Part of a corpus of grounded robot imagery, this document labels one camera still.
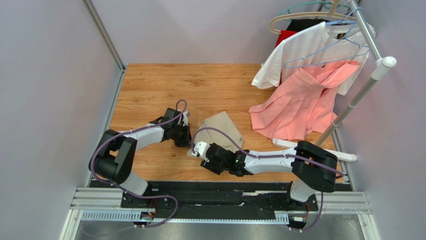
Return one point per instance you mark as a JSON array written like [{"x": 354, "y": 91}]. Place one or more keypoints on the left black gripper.
[{"x": 187, "y": 141}]

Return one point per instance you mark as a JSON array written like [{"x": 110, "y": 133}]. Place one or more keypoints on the beige cloth napkin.
[{"x": 224, "y": 123}]

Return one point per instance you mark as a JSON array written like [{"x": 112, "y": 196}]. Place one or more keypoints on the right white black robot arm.
[{"x": 315, "y": 168}]

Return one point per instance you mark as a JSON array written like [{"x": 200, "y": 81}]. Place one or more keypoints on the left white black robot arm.
[{"x": 114, "y": 156}]

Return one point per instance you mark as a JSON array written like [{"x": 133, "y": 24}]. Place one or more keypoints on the pink pleated garment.
[{"x": 303, "y": 103}]

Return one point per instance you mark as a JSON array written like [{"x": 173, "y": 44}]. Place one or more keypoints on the red garment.
[{"x": 284, "y": 34}]

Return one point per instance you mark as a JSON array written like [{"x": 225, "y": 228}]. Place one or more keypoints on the white t-shirt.
[{"x": 300, "y": 45}]

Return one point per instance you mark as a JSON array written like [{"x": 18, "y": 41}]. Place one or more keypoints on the black garment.
[{"x": 298, "y": 25}]

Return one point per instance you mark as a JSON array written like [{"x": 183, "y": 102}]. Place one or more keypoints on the beige wooden hanger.
[{"x": 341, "y": 11}]

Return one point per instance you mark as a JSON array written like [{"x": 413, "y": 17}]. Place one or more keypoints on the green hanger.
[{"x": 324, "y": 4}]

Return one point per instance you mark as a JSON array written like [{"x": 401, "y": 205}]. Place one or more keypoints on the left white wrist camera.
[{"x": 184, "y": 119}]

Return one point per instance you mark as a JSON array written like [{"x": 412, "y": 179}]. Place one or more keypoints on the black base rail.
[{"x": 217, "y": 201}]

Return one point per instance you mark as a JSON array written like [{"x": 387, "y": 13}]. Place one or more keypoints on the aluminium frame post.
[{"x": 96, "y": 19}]

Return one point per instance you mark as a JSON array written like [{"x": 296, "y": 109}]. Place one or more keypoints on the blue wire hanger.
[{"x": 342, "y": 49}]

